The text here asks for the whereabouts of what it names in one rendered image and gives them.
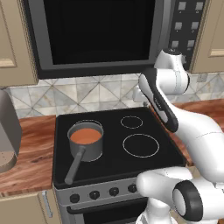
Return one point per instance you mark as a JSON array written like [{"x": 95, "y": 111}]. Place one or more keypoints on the black stove knob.
[
  {"x": 113, "y": 191},
  {"x": 131, "y": 188},
  {"x": 75, "y": 198},
  {"x": 94, "y": 194}
]

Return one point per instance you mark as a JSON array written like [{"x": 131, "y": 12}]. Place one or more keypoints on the beige base cupboard door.
[{"x": 23, "y": 211}]

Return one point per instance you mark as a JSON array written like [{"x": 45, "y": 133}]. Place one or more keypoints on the beige wall cupboard door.
[
  {"x": 14, "y": 43},
  {"x": 211, "y": 35}
]

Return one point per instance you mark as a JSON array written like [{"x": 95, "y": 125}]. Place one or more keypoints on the grey oven door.
[{"x": 110, "y": 217}]

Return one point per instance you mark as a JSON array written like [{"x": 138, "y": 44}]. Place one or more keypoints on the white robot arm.
[{"x": 198, "y": 137}]

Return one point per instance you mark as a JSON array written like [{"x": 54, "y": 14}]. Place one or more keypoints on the black hob stove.
[{"x": 116, "y": 163}]

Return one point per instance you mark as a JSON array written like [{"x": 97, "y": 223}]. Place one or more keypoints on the red marinara sauce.
[{"x": 85, "y": 136}]

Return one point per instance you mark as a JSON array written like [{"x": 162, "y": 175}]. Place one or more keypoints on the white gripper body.
[{"x": 139, "y": 94}]

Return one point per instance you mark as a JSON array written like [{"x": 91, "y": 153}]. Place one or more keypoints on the black and grey microwave oven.
[{"x": 99, "y": 32}]

